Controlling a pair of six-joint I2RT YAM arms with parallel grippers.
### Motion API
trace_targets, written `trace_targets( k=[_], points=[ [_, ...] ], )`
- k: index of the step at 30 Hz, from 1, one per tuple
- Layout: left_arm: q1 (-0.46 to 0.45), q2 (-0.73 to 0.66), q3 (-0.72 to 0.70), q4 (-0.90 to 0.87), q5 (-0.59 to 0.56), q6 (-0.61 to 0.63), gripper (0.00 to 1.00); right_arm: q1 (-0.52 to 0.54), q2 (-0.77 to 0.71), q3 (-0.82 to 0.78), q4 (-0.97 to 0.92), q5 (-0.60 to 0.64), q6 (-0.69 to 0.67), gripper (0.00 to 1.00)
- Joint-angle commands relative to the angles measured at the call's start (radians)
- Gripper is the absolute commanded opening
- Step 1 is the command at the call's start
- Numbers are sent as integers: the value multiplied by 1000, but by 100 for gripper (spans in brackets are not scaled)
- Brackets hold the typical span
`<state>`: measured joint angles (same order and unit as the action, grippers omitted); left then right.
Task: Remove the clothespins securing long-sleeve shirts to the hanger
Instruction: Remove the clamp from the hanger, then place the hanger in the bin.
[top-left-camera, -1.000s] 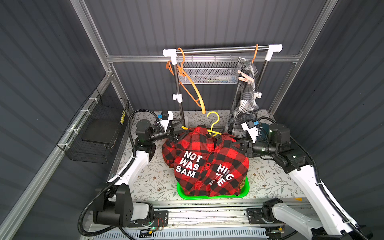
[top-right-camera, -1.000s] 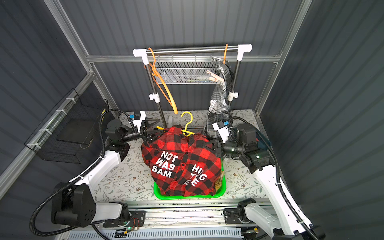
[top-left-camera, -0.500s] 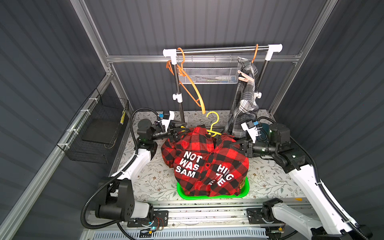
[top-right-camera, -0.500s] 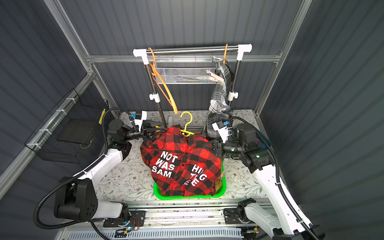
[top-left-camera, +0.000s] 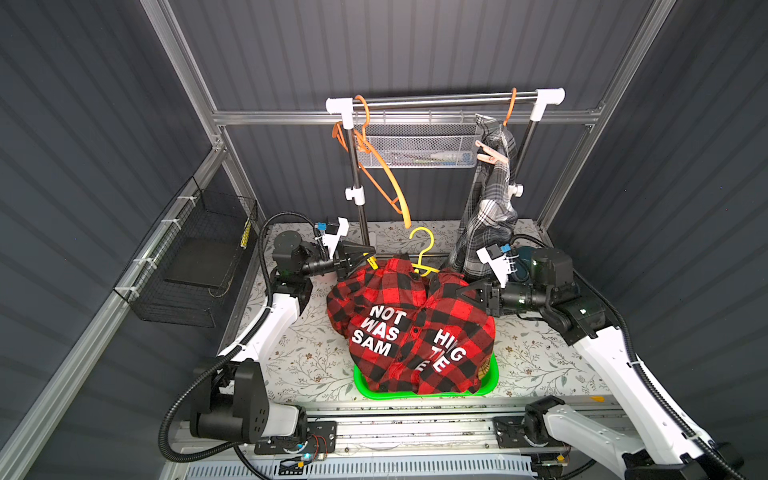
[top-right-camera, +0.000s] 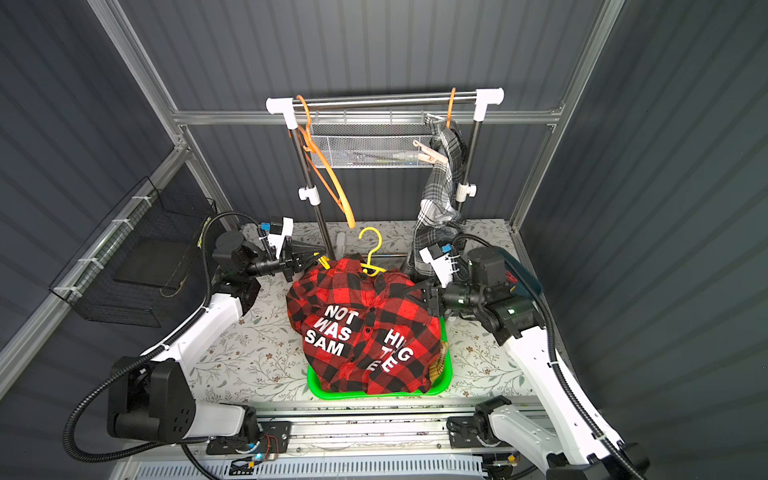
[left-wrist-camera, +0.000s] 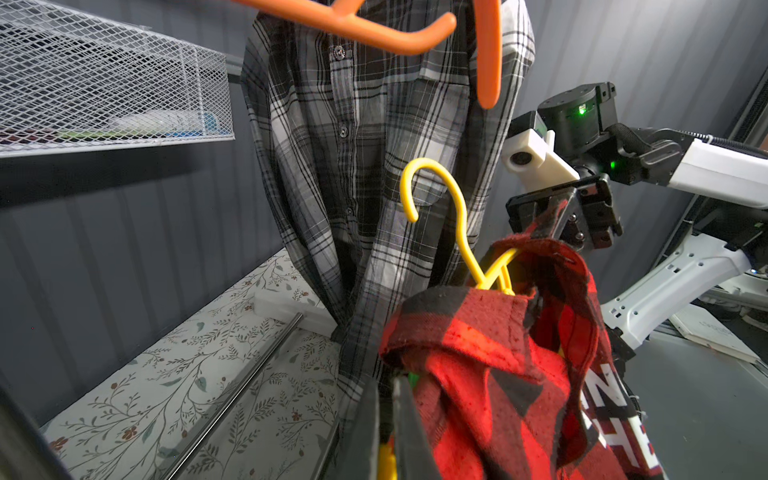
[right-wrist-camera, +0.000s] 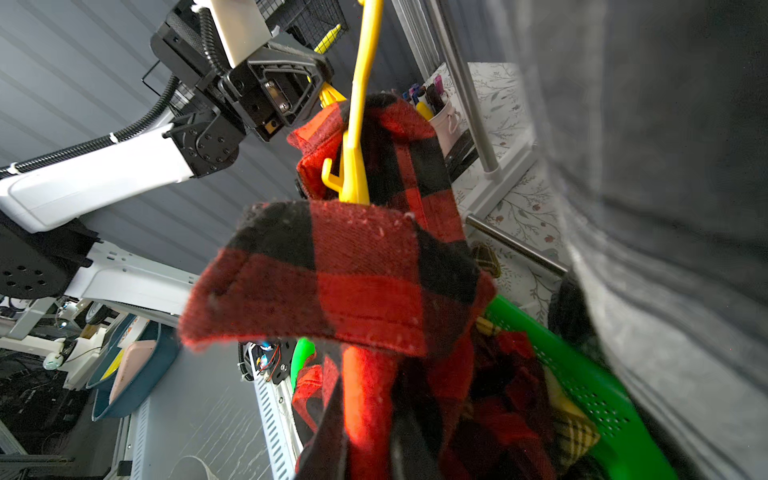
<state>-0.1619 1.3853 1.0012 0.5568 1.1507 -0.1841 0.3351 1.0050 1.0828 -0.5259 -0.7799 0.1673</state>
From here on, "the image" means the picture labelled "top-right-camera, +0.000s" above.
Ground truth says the floral table mat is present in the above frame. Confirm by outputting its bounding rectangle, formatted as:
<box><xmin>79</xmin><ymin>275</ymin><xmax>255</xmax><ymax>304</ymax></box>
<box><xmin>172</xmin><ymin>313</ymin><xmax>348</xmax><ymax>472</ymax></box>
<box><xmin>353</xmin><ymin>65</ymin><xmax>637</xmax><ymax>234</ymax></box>
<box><xmin>191</xmin><ymin>221</ymin><xmax>533</xmax><ymax>403</ymax></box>

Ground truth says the yellow plaid long-sleeve shirt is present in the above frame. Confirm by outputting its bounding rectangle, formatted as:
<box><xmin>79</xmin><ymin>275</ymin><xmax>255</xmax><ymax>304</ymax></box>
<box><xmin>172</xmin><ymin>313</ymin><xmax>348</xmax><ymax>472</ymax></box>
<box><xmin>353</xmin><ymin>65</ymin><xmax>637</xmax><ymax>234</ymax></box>
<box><xmin>428</xmin><ymin>341</ymin><xmax>448</xmax><ymax>387</ymax></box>

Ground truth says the white mesh wire basket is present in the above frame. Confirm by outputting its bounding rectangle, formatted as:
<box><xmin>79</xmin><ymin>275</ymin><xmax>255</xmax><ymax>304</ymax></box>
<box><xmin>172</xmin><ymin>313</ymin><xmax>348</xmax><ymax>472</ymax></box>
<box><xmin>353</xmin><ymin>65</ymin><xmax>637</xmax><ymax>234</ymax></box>
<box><xmin>310</xmin><ymin>123</ymin><xmax>433</xmax><ymax>169</ymax></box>

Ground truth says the green perforated plastic tray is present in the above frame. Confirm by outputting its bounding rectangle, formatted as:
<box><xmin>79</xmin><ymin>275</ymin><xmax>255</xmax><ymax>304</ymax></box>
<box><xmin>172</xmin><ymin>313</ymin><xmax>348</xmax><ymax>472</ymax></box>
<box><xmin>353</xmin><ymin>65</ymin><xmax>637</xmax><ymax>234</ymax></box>
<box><xmin>306</xmin><ymin>349</ymin><xmax>453</xmax><ymax>401</ymax></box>

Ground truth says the orange plastic hanger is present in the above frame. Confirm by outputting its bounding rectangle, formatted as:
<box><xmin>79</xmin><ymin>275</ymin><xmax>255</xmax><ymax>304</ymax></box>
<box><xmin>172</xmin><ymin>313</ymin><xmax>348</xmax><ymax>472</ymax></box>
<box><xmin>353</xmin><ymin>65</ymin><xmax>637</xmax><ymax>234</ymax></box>
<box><xmin>297</xmin><ymin>95</ymin><xmax>356</xmax><ymax>229</ymax></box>

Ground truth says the steel clothes rack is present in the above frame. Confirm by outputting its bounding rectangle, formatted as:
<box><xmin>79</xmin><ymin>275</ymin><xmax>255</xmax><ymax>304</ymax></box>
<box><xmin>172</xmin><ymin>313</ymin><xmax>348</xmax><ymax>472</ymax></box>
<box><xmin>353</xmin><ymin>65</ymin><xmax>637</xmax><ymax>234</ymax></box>
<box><xmin>266</xmin><ymin>88</ymin><xmax>505</xmax><ymax>260</ymax></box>

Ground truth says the brown orange hanger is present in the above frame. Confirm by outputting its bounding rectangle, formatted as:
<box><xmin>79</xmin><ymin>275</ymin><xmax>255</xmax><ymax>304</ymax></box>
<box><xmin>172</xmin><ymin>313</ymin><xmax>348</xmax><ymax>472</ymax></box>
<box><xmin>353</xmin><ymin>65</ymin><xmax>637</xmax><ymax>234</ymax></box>
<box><xmin>445</xmin><ymin>87</ymin><xmax>457</xmax><ymax>129</ymax></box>

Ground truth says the red black plaid shirt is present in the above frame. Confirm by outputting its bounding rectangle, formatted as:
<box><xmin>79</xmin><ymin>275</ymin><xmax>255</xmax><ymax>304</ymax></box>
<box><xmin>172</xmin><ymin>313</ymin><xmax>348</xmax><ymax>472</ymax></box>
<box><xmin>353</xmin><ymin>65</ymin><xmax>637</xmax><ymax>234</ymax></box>
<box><xmin>286</xmin><ymin>255</ymin><xmax>443</xmax><ymax>395</ymax></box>

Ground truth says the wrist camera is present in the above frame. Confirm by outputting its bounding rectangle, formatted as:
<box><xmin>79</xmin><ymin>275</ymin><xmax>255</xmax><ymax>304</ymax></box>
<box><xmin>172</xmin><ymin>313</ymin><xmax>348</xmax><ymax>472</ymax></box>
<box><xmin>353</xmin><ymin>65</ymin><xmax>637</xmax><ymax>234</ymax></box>
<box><xmin>258</xmin><ymin>217</ymin><xmax>294</xmax><ymax>259</ymax></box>
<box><xmin>419</xmin><ymin>243</ymin><xmax>458</xmax><ymax>288</ymax></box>

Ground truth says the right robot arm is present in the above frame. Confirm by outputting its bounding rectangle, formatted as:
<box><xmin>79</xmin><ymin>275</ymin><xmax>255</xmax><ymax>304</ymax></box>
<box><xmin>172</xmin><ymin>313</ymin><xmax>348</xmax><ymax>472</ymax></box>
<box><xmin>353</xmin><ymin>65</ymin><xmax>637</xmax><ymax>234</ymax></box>
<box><xmin>417</xmin><ymin>233</ymin><xmax>650</xmax><ymax>479</ymax></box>

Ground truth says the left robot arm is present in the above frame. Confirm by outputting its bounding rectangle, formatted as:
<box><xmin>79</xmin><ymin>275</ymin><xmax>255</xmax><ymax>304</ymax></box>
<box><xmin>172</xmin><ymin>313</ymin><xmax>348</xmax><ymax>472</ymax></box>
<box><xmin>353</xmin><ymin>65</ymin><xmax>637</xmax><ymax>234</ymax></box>
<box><xmin>62</xmin><ymin>217</ymin><xmax>333</xmax><ymax>463</ymax></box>

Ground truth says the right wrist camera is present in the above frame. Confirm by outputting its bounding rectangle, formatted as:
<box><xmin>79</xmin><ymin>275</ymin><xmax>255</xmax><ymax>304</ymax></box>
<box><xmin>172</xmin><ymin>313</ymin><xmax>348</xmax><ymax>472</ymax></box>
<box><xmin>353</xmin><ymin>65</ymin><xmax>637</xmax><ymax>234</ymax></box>
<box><xmin>419</xmin><ymin>243</ymin><xmax>458</xmax><ymax>288</ymax></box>

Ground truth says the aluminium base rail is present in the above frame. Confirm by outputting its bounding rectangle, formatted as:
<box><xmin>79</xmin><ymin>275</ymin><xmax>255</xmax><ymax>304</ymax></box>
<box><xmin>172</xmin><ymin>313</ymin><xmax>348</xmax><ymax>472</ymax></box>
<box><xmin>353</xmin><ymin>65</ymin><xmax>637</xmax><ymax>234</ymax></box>
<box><xmin>113</xmin><ymin>398</ymin><xmax>601</xmax><ymax>480</ymax></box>

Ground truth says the grey plaid long-sleeve shirt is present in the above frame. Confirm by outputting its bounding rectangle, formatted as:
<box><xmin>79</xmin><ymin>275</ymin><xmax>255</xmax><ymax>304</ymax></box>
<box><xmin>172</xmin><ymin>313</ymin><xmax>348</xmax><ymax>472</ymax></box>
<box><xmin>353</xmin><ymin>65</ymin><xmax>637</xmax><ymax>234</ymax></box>
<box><xmin>403</xmin><ymin>120</ymin><xmax>467</xmax><ymax>282</ymax></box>

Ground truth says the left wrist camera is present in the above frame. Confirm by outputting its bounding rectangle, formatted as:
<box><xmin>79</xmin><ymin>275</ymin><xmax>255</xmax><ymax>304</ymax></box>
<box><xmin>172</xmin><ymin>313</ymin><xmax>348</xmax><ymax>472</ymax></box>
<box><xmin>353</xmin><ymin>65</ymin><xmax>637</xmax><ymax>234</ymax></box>
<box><xmin>258</xmin><ymin>217</ymin><xmax>294</xmax><ymax>259</ymax></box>

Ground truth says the small yellow clothespin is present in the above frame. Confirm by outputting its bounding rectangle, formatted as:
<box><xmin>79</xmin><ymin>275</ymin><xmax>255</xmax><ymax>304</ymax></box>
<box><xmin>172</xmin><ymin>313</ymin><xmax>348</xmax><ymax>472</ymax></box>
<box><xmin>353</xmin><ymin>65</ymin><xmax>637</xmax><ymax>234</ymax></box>
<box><xmin>317</xmin><ymin>255</ymin><xmax>331</xmax><ymax>270</ymax></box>

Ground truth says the dark teal plastic bin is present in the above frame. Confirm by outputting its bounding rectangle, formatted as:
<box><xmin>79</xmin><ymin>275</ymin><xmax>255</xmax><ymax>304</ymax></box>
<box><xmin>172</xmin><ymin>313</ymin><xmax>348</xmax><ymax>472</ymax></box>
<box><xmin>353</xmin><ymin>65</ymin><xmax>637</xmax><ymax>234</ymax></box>
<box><xmin>498</xmin><ymin>247</ymin><xmax>543</xmax><ymax>299</ymax></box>

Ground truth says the pink clothespin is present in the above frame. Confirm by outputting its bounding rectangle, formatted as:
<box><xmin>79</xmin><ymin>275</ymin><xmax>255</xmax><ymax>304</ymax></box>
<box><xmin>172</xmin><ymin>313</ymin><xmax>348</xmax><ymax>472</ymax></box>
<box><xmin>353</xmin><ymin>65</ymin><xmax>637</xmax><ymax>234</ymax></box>
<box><xmin>413</xmin><ymin>140</ymin><xmax>448</xmax><ymax>165</ymax></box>

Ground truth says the black wire wall basket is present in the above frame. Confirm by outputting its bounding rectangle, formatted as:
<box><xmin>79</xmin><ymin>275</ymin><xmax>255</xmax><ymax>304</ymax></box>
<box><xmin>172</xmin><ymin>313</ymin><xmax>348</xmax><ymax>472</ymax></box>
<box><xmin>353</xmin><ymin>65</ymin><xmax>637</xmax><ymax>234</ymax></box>
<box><xmin>49</xmin><ymin>171</ymin><xmax>217</xmax><ymax>328</ymax></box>

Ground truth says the yellow plastic hanger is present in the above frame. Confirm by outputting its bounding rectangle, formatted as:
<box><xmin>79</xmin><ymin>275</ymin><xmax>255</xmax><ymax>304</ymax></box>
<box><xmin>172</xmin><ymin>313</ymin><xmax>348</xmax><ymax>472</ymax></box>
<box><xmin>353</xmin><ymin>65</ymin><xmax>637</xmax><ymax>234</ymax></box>
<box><xmin>358</xmin><ymin>227</ymin><xmax>385</xmax><ymax>277</ymax></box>

